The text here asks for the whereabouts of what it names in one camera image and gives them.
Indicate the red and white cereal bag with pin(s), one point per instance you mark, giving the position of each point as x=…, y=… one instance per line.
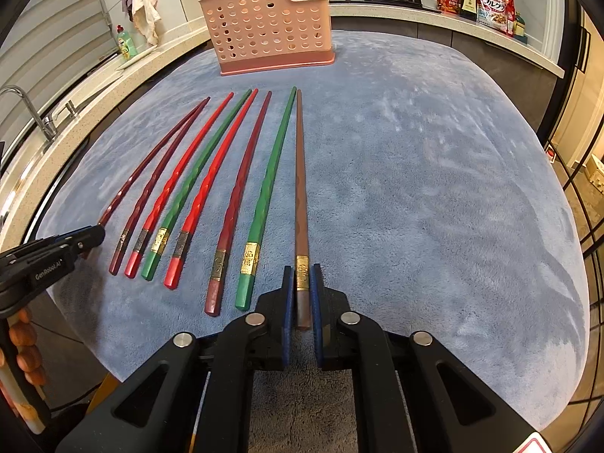
x=494, y=9

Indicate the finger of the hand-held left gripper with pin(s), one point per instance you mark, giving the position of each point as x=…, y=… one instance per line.
x=87, y=238

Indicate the small green bottle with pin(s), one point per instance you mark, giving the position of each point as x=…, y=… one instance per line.
x=520, y=28

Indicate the brown chopstick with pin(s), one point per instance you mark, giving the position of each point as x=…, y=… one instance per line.
x=300, y=198

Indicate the green dish soap bottle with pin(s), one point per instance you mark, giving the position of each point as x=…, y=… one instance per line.
x=126, y=45

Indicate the green chopstick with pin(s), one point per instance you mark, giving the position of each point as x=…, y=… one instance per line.
x=198, y=174
x=271, y=174

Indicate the sink soap dispenser pump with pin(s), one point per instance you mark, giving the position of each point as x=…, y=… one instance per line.
x=68, y=108

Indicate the maroon chopstick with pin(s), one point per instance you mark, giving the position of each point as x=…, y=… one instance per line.
x=153, y=184
x=240, y=188
x=155, y=148

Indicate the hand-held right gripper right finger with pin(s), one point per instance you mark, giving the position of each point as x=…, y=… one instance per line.
x=317, y=325

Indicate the blue-grey plush mat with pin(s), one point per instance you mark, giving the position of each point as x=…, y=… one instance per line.
x=424, y=198

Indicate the white window blinds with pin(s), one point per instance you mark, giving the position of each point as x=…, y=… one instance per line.
x=56, y=56

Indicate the chrome sink faucet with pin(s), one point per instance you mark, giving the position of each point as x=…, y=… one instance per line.
x=28, y=104

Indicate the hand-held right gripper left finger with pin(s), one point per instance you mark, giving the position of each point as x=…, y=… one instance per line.
x=286, y=325

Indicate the red chopstick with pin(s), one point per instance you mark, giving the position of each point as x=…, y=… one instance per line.
x=181, y=170
x=214, y=177

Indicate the white hanging cloth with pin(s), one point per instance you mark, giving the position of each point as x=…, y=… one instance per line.
x=145, y=4

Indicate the red seasoning box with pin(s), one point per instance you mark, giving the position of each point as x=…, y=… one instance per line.
x=447, y=2

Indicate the cardboard box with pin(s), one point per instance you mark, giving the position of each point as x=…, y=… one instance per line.
x=595, y=172

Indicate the pink perforated plastic utensil holder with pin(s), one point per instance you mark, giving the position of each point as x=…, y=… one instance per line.
x=264, y=28

